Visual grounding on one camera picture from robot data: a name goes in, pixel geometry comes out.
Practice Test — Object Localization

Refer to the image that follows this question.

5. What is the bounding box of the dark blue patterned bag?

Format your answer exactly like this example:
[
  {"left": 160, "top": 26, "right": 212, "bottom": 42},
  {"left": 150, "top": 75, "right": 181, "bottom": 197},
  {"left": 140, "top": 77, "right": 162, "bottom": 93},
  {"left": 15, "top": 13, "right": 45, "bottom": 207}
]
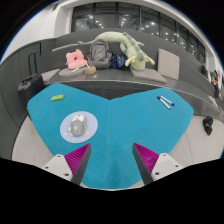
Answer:
[{"left": 108, "top": 53, "right": 128, "bottom": 70}]

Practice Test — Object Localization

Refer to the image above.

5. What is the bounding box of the grey flat seat cushion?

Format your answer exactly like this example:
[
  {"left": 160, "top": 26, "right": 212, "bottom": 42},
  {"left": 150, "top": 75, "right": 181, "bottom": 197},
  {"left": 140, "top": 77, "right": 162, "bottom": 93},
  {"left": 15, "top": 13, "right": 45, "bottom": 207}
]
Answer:
[
  {"left": 130, "top": 67, "right": 168, "bottom": 84},
  {"left": 40, "top": 68, "right": 61, "bottom": 83}
]

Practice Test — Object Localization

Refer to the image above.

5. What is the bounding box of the pink plush cushion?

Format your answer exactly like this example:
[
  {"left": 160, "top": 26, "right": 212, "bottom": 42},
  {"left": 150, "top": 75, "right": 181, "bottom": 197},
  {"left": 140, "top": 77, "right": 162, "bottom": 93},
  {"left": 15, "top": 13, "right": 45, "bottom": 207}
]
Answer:
[{"left": 65, "top": 48, "right": 88, "bottom": 70}]

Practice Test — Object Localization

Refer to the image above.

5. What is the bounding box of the green dragon plush toy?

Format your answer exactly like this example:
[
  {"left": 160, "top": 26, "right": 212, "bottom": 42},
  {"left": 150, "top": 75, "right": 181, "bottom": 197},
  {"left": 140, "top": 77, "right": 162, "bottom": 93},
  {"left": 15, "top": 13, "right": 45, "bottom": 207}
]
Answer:
[{"left": 78, "top": 31, "right": 156, "bottom": 71}]

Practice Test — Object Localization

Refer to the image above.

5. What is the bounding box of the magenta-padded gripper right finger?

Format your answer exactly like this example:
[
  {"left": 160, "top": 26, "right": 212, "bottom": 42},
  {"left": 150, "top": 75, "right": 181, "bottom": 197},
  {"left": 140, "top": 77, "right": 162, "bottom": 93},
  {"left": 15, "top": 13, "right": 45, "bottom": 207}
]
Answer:
[{"left": 132, "top": 142, "right": 184, "bottom": 186}]

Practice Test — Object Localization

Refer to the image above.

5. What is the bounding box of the small green eraser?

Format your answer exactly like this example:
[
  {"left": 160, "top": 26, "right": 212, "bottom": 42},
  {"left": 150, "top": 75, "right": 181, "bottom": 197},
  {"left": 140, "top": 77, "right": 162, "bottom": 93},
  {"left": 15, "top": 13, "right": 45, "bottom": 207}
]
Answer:
[{"left": 50, "top": 94, "right": 66, "bottom": 102}]

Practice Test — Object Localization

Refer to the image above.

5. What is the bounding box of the round light blue mouse pad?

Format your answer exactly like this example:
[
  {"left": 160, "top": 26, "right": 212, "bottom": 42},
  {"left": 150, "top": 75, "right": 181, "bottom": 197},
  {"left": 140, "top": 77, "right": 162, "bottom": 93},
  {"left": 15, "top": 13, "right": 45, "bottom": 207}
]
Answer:
[{"left": 59, "top": 110, "right": 99, "bottom": 144}]

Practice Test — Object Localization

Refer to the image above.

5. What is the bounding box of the white marker with blue cap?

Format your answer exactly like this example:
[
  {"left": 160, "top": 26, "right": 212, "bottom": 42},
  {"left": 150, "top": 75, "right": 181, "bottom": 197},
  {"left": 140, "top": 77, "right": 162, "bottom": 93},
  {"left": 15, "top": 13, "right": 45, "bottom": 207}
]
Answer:
[{"left": 160, "top": 95, "right": 175, "bottom": 107}]

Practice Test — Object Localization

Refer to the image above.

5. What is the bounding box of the person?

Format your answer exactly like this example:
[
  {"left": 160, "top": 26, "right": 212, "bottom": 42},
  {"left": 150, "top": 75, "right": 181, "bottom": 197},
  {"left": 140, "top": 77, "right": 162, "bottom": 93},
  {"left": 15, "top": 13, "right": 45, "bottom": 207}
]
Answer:
[
  {"left": 200, "top": 63, "right": 208, "bottom": 78},
  {"left": 209, "top": 69, "right": 221, "bottom": 99}
]

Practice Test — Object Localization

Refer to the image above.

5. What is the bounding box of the black bag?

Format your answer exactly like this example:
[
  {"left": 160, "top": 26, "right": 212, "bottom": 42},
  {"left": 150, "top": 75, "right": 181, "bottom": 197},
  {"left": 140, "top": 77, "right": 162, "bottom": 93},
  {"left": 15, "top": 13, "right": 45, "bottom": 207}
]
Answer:
[{"left": 202, "top": 115, "right": 214, "bottom": 136}]

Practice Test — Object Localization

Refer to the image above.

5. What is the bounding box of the tan round woven pouch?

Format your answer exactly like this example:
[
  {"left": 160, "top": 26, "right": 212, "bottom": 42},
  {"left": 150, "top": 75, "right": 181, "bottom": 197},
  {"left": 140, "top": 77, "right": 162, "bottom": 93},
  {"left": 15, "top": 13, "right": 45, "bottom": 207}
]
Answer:
[{"left": 83, "top": 65, "right": 97, "bottom": 75}]

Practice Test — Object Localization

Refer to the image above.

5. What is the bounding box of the grey white computer mouse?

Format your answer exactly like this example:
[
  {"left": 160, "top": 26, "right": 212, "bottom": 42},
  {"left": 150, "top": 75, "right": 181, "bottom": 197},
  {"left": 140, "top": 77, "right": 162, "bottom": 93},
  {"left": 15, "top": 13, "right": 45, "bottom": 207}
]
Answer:
[{"left": 68, "top": 114, "right": 88, "bottom": 138}]

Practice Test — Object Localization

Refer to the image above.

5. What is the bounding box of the beige upright cushion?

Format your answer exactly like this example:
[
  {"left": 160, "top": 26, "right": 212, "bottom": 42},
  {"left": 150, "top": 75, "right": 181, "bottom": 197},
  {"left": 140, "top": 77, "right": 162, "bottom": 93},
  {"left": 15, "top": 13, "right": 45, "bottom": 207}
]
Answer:
[{"left": 157, "top": 48, "right": 181, "bottom": 81}]

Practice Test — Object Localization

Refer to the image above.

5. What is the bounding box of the grey backpack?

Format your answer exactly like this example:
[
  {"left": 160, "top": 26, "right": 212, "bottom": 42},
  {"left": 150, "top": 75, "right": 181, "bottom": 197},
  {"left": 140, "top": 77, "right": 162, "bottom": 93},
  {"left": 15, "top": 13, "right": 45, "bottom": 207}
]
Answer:
[{"left": 87, "top": 39, "right": 113, "bottom": 70}]

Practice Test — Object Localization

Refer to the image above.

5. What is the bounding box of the grey round seat cushion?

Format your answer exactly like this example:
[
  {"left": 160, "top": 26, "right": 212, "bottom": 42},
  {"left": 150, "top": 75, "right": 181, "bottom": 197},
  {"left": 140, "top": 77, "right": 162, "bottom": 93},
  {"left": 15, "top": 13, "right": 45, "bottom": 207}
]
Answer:
[{"left": 58, "top": 67, "right": 86, "bottom": 79}]

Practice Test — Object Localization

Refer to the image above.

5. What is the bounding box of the black suitcase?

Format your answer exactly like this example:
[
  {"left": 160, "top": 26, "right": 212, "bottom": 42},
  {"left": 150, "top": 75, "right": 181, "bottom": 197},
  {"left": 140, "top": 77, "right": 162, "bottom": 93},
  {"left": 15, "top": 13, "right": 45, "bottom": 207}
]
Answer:
[{"left": 17, "top": 73, "right": 46, "bottom": 106}]

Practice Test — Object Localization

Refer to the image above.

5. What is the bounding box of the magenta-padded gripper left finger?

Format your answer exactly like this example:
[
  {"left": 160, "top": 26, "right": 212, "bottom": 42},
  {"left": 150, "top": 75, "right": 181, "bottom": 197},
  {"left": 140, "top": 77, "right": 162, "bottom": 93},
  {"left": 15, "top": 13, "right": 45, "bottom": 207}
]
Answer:
[{"left": 40, "top": 143, "right": 92, "bottom": 185}]

